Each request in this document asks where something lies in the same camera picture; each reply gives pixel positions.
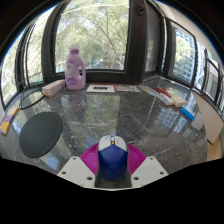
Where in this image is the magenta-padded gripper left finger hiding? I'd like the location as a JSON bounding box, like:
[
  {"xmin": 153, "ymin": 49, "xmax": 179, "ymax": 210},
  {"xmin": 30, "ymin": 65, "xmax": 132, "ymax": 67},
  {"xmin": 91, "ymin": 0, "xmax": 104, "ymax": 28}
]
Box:
[{"xmin": 57, "ymin": 143, "xmax": 100, "ymax": 188}]

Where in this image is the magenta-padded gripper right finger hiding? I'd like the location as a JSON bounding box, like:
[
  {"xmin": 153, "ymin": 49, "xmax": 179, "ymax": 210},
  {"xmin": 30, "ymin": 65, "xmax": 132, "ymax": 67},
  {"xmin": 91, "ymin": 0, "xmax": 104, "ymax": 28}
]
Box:
[{"xmin": 126, "ymin": 143, "xmax": 169, "ymax": 189}]

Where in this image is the blue and white computer mouse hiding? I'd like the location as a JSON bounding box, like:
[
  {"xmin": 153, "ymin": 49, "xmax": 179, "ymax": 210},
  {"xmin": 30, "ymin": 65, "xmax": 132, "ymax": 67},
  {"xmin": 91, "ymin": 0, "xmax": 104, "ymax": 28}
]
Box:
[{"xmin": 97, "ymin": 134, "xmax": 129, "ymax": 182}]

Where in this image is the dark round mouse pad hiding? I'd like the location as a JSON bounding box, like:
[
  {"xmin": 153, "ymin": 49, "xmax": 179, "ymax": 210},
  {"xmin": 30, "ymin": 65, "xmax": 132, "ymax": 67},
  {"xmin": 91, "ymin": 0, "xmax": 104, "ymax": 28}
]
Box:
[{"xmin": 18, "ymin": 111, "xmax": 64, "ymax": 159}]

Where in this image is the white slim box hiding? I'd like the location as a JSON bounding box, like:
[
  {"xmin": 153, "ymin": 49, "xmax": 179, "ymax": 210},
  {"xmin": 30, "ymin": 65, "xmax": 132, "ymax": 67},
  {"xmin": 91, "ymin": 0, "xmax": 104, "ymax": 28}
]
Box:
[{"xmin": 156, "ymin": 92, "xmax": 175, "ymax": 107}]

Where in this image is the colourful slim box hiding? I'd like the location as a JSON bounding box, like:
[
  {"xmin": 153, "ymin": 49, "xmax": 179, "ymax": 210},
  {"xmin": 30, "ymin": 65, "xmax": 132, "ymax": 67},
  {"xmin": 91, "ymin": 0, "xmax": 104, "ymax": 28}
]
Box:
[{"xmin": 137, "ymin": 85, "xmax": 158, "ymax": 98}]

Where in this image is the grey flat booklet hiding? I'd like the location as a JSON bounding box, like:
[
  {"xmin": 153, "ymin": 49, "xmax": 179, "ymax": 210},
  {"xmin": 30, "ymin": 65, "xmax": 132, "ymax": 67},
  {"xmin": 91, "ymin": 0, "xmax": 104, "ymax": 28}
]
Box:
[{"xmin": 115, "ymin": 84, "xmax": 141, "ymax": 93}]

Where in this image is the white card with dark print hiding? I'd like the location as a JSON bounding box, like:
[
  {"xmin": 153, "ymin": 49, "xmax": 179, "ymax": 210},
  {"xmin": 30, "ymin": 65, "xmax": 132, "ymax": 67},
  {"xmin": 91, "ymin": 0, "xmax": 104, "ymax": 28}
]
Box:
[{"xmin": 85, "ymin": 83, "xmax": 117, "ymax": 94}]

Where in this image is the red flat box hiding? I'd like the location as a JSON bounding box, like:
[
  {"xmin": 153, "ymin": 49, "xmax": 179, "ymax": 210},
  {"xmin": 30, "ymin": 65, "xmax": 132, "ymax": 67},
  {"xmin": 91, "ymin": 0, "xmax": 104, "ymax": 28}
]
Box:
[{"xmin": 155, "ymin": 86, "xmax": 172, "ymax": 98}]

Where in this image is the beige flat box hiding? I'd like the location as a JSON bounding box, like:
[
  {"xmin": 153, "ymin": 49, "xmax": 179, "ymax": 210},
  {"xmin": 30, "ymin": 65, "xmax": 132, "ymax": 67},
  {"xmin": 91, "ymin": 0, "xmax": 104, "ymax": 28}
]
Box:
[{"xmin": 166, "ymin": 88, "xmax": 189, "ymax": 109}]

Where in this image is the white and orange carton box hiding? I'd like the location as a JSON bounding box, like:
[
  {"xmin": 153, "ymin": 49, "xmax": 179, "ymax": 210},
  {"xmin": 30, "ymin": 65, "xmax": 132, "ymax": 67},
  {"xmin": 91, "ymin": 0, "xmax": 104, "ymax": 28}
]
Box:
[{"xmin": 41, "ymin": 79, "xmax": 67, "ymax": 98}]

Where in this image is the yellow and purple flat box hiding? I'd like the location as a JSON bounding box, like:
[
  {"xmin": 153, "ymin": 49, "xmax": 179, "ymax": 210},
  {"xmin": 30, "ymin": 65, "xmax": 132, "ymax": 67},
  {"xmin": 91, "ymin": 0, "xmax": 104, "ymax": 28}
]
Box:
[{"xmin": 0, "ymin": 106, "xmax": 20, "ymax": 136}]

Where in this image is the purple detergent bottle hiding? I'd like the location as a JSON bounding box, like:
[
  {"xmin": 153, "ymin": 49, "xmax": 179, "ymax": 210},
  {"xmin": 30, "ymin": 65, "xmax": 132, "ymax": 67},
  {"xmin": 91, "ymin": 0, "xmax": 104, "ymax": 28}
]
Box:
[{"xmin": 64, "ymin": 44, "xmax": 87, "ymax": 91}]

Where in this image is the black cable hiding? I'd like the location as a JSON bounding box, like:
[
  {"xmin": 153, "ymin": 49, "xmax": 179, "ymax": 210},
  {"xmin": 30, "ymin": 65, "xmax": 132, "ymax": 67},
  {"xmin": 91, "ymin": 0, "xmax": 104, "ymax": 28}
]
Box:
[{"xmin": 18, "ymin": 87, "xmax": 45, "ymax": 111}]

